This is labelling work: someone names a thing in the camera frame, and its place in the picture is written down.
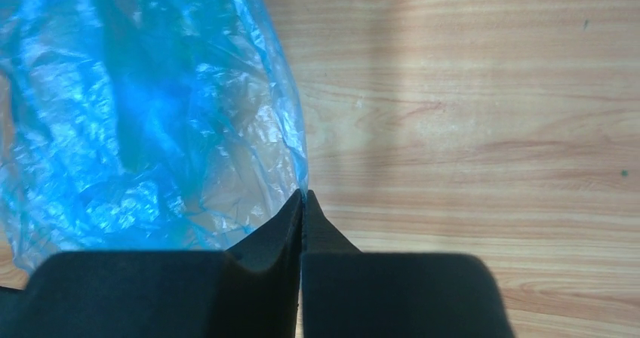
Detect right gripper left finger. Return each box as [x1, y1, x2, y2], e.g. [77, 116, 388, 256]
[1, 192, 303, 337]

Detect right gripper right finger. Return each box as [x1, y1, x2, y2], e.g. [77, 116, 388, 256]
[301, 192, 515, 337]

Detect blue plastic trash bag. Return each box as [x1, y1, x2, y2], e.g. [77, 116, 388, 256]
[1, 0, 308, 273]

